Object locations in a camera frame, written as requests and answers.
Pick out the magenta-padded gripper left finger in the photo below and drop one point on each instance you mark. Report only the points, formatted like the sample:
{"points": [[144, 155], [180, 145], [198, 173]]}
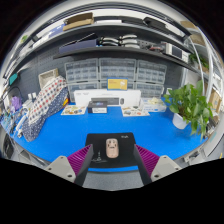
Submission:
{"points": [[63, 166]]}

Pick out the patterned fabric bag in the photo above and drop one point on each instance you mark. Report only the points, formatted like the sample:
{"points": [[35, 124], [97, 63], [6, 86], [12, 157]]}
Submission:
{"points": [[45, 106]]}

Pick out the green plant in white pot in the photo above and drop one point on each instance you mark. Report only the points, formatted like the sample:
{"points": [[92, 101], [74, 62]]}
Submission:
{"points": [[188, 103]]}

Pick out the black mouse pad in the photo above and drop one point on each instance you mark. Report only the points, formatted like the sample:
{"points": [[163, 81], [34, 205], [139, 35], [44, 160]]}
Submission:
{"points": [[126, 146]]}

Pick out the small black box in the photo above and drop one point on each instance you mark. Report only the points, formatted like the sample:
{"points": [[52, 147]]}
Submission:
{"points": [[97, 107]]}

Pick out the grey wall shelf unit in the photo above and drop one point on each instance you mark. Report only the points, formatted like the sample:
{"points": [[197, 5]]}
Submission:
{"points": [[113, 50]]}

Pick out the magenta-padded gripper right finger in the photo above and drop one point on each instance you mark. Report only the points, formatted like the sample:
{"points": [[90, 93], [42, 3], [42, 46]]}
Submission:
{"points": [[163, 166]]}

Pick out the yellow card box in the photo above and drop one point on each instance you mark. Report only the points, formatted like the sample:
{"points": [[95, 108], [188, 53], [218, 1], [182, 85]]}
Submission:
{"points": [[117, 84]]}

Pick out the translucent pink computer mouse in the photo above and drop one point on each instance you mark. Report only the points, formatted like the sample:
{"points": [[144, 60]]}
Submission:
{"points": [[112, 148]]}

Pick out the long white keyboard box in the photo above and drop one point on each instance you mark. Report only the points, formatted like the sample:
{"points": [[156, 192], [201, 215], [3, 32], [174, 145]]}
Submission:
{"points": [[131, 95]]}

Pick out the printed paper leaflet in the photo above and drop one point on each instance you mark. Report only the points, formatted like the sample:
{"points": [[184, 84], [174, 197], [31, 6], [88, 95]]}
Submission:
{"points": [[135, 111], [74, 110]]}

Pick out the white and blue box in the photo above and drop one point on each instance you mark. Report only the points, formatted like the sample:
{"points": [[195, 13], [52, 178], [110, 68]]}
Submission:
{"points": [[154, 106]]}

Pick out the small purple object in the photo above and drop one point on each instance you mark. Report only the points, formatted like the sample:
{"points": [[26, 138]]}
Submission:
{"points": [[15, 103]]}

